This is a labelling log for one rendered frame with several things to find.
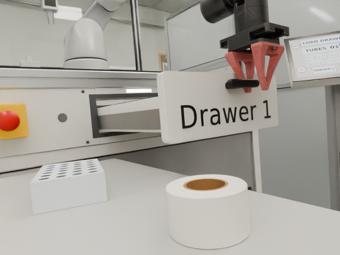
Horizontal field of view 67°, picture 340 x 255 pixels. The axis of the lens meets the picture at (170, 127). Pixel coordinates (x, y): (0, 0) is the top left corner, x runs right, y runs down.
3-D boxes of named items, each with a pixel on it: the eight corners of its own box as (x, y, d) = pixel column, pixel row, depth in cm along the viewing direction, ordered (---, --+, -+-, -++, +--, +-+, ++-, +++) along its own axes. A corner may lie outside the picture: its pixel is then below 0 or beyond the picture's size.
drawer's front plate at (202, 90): (279, 126, 55) (275, 74, 55) (168, 144, 39) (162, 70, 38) (271, 126, 57) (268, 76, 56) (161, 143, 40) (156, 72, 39)
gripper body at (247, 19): (241, 53, 51) (239, 15, 51) (291, 38, 43) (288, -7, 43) (218, 50, 47) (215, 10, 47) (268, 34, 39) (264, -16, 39)
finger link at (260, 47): (253, 93, 50) (249, 44, 50) (288, 88, 44) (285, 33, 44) (229, 93, 46) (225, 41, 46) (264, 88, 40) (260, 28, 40)
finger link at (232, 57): (249, 93, 51) (246, 45, 50) (284, 89, 45) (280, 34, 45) (225, 94, 47) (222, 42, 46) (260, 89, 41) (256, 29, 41)
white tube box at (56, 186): (107, 201, 32) (104, 171, 32) (33, 215, 30) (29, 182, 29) (99, 180, 44) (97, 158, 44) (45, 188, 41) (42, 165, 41)
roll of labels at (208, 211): (152, 234, 23) (148, 188, 22) (201, 208, 28) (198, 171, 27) (220, 260, 18) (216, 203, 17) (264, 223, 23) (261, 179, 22)
